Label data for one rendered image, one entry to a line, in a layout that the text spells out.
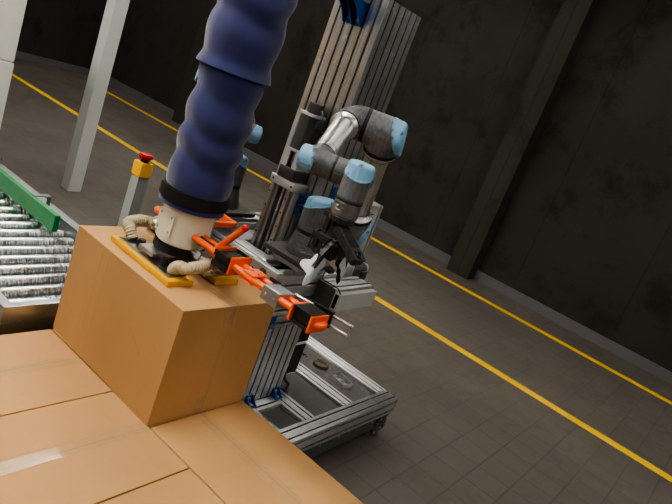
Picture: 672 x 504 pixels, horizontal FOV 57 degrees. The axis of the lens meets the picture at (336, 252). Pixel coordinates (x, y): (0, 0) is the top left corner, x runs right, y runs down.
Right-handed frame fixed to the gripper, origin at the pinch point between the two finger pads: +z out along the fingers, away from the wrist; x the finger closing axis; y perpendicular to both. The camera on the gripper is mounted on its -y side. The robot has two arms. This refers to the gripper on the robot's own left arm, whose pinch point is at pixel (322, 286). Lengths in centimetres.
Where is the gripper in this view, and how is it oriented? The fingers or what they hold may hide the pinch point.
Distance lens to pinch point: 170.0
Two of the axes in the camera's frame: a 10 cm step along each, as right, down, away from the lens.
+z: -3.5, 9.0, 2.6
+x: -6.1, -0.1, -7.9
